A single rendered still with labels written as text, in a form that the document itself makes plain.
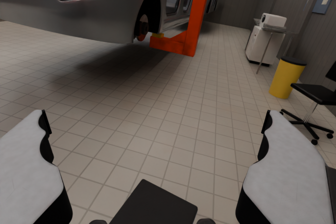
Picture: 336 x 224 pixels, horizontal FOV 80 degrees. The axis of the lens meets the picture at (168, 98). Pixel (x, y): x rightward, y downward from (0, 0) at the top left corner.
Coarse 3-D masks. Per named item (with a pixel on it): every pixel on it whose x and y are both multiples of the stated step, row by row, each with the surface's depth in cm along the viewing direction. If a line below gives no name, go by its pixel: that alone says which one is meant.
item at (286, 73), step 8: (288, 56) 341; (280, 64) 327; (288, 64) 315; (296, 64) 310; (304, 64) 310; (280, 72) 328; (288, 72) 319; (296, 72) 316; (272, 80) 347; (280, 80) 330; (288, 80) 323; (296, 80) 326; (272, 88) 345; (280, 88) 333; (288, 88) 330; (280, 96) 339
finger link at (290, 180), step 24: (264, 120) 12; (264, 144) 9; (288, 144) 9; (312, 144) 9; (264, 168) 8; (288, 168) 8; (312, 168) 8; (240, 192) 7; (264, 192) 7; (288, 192) 7; (312, 192) 7; (240, 216) 7; (264, 216) 6; (288, 216) 6; (312, 216) 6
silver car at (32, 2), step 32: (0, 0) 188; (32, 0) 177; (64, 0) 174; (96, 0) 176; (128, 0) 190; (160, 0) 257; (64, 32) 190; (96, 32) 191; (128, 32) 207; (160, 32) 291
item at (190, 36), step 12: (192, 0) 260; (204, 0) 255; (192, 12) 265; (192, 24) 271; (156, 36) 293; (180, 36) 284; (192, 36) 278; (168, 48) 295; (180, 48) 290; (192, 48) 285
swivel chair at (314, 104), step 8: (328, 72) 249; (296, 88) 243; (304, 88) 238; (312, 88) 243; (320, 88) 247; (312, 96) 222; (320, 96) 222; (328, 96) 226; (312, 104) 244; (320, 104) 214; (328, 104) 216; (280, 112) 281; (288, 112) 272; (312, 112) 247; (288, 120) 253; (304, 120) 254; (320, 128) 250; (328, 136) 250
